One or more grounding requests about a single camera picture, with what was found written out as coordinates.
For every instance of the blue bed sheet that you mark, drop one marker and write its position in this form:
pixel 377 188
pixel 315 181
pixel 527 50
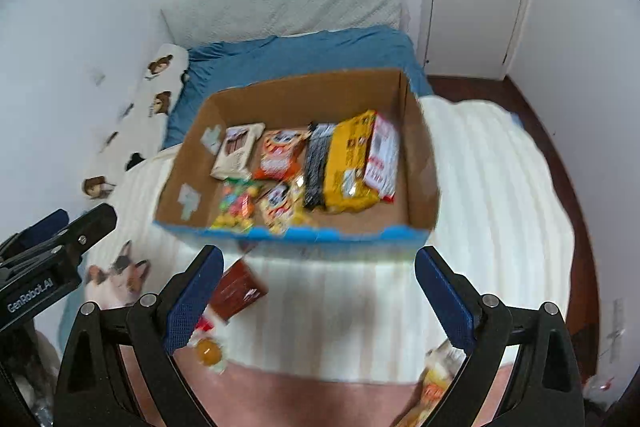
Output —
pixel 300 57

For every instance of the white chocolate wafer packet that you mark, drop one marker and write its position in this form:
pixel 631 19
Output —
pixel 235 152

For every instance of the yellow cracker packet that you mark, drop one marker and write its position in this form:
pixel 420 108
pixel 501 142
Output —
pixel 432 389

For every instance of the clear packet with orange egg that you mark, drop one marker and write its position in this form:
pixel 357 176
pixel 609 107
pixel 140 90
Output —
pixel 209 349

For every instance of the colourful candy bag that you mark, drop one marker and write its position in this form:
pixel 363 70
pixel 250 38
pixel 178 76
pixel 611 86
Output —
pixel 235 206

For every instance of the grey white pillow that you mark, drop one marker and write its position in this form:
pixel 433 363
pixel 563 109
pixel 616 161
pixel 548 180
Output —
pixel 290 2

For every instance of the yellow panda snack packet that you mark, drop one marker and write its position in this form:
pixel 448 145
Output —
pixel 281 203

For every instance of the dark red snack packet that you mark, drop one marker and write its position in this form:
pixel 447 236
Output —
pixel 237 289

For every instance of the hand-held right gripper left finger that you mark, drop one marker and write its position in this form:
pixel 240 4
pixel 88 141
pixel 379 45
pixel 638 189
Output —
pixel 192 302

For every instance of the black and yellow snack pack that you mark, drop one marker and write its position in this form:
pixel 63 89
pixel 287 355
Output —
pixel 342 162

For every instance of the blue printed cardboard box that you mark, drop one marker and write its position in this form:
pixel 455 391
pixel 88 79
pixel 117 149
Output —
pixel 300 103

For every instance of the red and white sachet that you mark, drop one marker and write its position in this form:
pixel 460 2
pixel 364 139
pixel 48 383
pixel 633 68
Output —
pixel 382 159

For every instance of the orange panda snack packet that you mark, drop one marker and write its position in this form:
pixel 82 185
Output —
pixel 279 155

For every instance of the bear print bolster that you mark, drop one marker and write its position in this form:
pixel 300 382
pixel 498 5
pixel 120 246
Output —
pixel 145 107

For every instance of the clear plastic bag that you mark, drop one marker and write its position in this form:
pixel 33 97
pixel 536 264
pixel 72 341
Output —
pixel 602 388

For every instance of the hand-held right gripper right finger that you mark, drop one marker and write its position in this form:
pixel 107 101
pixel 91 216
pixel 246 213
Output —
pixel 447 302

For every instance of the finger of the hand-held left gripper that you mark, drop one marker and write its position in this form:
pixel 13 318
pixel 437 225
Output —
pixel 47 223
pixel 92 224

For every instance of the cat printed blanket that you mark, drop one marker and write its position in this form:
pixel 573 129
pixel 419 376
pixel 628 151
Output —
pixel 360 312

